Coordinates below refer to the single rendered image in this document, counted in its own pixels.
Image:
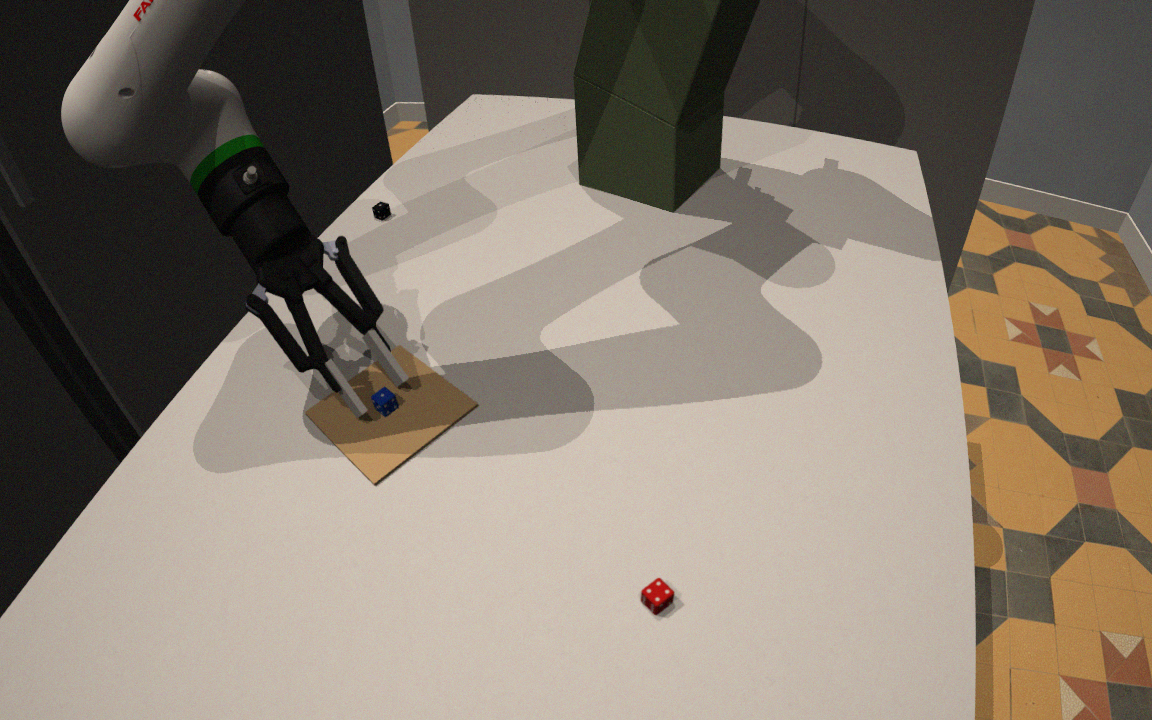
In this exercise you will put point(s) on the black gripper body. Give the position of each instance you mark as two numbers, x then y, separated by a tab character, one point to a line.
270	233

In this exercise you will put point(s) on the tan flat square mat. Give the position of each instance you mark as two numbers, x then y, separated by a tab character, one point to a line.
429	405

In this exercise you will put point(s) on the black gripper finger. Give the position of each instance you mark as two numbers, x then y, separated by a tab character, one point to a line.
257	304
338	251

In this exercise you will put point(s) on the blue die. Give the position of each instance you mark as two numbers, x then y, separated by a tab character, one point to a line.
384	401

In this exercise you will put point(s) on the red die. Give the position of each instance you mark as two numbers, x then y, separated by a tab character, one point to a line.
657	596

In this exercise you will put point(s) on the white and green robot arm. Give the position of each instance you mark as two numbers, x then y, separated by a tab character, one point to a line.
123	106

